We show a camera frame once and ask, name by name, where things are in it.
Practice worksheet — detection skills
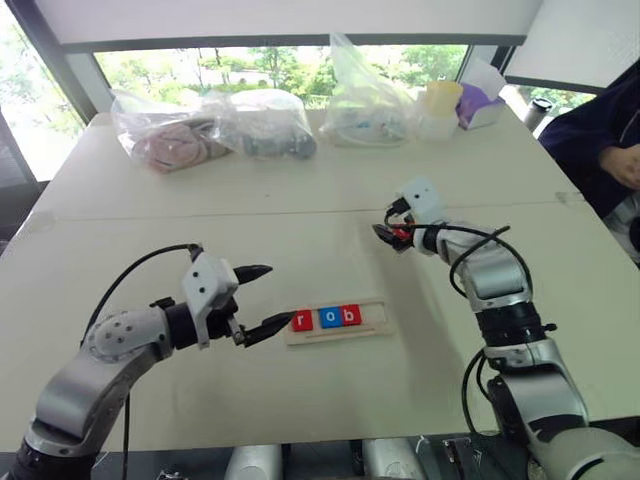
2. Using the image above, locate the clear bag with pink items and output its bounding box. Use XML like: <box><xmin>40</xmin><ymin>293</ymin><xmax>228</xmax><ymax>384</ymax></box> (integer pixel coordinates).
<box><xmin>110</xmin><ymin>88</ymin><xmax>237</xmax><ymax>175</ymax></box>

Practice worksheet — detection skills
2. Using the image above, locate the person's bare hand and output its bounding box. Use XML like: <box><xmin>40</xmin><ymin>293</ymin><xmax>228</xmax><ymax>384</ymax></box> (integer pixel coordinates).
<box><xmin>598</xmin><ymin>143</ymin><xmax>640</xmax><ymax>191</ymax></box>

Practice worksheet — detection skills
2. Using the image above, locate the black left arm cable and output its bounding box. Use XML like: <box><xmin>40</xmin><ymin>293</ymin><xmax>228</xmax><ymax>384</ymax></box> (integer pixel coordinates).
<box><xmin>79</xmin><ymin>243</ymin><xmax>204</xmax><ymax>480</ymax></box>

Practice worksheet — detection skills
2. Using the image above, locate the clear bag with dark items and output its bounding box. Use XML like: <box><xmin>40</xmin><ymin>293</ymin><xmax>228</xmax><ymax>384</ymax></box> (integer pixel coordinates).
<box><xmin>218</xmin><ymin>88</ymin><xmax>320</xmax><ymax>162</ymax></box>

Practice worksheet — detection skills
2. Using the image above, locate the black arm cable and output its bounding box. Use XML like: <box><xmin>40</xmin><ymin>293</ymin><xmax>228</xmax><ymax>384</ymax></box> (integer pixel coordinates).
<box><xmin>460</xmin><ymin>347</ymin><xmax>495</xmax><ymax>434</ymax></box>
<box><xmin>79</xmin><ymin>243</ymin><xmax>204</xmax><ymax>480</ymax></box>
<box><xmin>412</xmin><ymin>223</ymin><xmax>534</xmax><ymax>301</ymax></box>

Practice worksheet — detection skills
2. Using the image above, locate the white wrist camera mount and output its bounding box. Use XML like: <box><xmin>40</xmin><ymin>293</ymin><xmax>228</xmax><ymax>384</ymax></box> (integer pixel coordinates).
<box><xmin>180</xmin><ymin>253</ymin><xmax>240</xmax><ymax>350</ymax></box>
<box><xmin>397</xmin><ymin>175</ymin><xmax>447</xmax><ymax>225</ymax></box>

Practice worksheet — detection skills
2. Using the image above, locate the narrow white roller blind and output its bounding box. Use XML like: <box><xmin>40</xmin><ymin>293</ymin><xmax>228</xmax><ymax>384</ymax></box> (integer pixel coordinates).
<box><xmin>503</xmin><ymin>0</ymin><xmax>640</xmax><ymax>95</ymax></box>

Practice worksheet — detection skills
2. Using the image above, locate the wide white roller blind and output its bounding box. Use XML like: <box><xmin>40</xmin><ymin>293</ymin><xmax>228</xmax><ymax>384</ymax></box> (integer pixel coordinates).
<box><xmin>29</xmin><ymin>0</ymin><xmax>545</xmax><ymax>54</ymax></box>

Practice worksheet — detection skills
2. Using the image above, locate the wooden letter tray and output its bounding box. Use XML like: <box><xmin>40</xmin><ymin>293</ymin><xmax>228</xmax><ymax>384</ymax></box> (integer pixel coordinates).
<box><xmin>283</xmin><ymin>298</ymin><xmax>394</xmax><ymax>348</ymax></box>

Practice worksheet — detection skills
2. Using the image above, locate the black metal bracket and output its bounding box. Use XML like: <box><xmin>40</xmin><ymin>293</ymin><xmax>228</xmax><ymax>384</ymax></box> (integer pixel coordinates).
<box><xmin>441</xmin><ymin>436</ymin><xmax>485</xmax><ymax>480</ymax></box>

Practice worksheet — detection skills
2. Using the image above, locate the silver rounded shape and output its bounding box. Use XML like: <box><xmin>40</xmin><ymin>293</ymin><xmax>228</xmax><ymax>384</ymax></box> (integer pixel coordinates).
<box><xmin>223</xmin><ymin>443</ymin><xmax>284</xmax><ymax>480</ymax></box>

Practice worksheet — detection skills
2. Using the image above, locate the tall clear plastic bag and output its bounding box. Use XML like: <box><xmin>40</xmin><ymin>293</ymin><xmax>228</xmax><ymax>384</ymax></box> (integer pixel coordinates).
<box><xmin>318</xmin><ymin>32</ymin><xmax>422</xmax><ymax>150</ymax></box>

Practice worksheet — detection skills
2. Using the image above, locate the yellow plastic cup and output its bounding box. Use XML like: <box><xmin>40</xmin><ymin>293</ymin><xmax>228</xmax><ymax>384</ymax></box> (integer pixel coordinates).
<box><xmin>423</xmin><ymin>80</ymin><xmax>465</xmax><ymax>120</ymax></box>

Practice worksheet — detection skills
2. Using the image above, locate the white grey rounded object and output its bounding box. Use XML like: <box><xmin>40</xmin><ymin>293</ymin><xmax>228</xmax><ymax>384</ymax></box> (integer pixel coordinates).
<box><xmin>603</xmin><ymin>191</ymin><xmax>640</xmax><ymax>252</ymax></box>

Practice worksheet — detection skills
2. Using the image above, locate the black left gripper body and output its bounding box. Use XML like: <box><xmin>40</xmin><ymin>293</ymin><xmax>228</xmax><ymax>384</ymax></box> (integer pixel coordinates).
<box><xmin>207</xmin><ymin>297</ymin><xmax>249</xmax><ymax>349</ymax></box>

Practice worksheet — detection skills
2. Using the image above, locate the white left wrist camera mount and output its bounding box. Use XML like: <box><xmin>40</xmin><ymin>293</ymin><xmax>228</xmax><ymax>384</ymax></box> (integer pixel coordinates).
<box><xmin>180</xmin><ymin>253</ymin><xmax>240</xmax><ymax>350</ymax></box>

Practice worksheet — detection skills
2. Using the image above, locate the dark tumbler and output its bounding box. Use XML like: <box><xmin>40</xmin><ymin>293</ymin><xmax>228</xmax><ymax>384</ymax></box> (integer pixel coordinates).
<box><xmin>521</xmin><ymin>96</ymin><xmax>555</xmax><ymax>137</ymax></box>

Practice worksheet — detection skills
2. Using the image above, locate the person in dark clothing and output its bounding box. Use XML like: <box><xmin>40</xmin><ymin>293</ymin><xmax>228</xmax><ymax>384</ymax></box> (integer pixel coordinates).
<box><xmin>538</xmin><ymin>63</ymin><xmax>640</xmax><ymax>221</ymax></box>

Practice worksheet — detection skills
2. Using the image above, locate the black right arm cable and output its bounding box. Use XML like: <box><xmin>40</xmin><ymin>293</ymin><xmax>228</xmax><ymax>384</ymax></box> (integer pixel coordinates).
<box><xmin>460</xmin><ymin>347</ymin><xmax>495</xmax><ymax>434</ymax></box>
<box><xmin>412</xmin><ymin>223</ymin><xmax>534</xmax><ymax>301</ymax></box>

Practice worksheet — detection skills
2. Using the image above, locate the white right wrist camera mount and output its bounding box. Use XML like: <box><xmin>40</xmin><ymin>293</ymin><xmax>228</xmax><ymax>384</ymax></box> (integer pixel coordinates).
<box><xmin>397</xmin><ymin>175</ymin><xmax>447</xmax><ymax>225</ymax></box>

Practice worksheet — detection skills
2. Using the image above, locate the purple and white box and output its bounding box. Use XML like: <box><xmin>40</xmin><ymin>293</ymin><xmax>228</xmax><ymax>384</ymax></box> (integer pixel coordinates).
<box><xmin>456</xmin><ymin>58</ymin><xmax>508</xmax><ymax>131</ymax></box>

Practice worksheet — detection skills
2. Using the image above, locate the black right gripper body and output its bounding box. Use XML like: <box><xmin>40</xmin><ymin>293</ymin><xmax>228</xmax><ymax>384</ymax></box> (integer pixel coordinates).
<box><xmin>387</xmin><ymin>213</ymin><xmax>417</xmax><ymax>255</ymax></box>

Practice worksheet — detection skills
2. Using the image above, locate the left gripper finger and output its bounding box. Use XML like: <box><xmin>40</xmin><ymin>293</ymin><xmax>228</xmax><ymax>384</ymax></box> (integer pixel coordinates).
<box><xmin>233</xmin><ymin>263</ymin><xmax>274</xmax><ymax>287</ymax></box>
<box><xmin>242</xmin><ymin>310</ymin><xmax>300</xmax><ymax>349</ymax></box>

